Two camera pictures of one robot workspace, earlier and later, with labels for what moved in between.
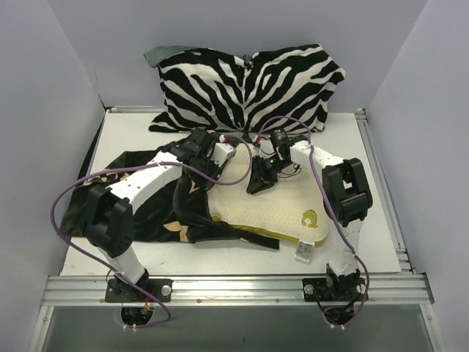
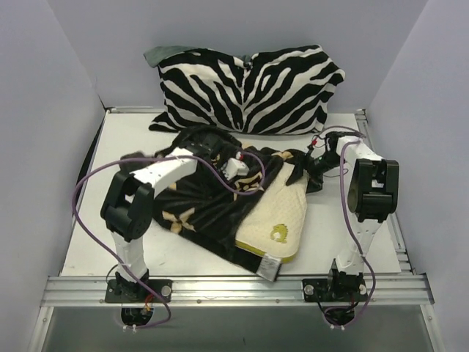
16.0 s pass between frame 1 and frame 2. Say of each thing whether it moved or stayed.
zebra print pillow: stayed
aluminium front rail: stayed
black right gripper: moved
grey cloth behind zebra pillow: stayed
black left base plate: stayed
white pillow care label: moved
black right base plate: stayed
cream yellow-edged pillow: moved
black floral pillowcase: moved
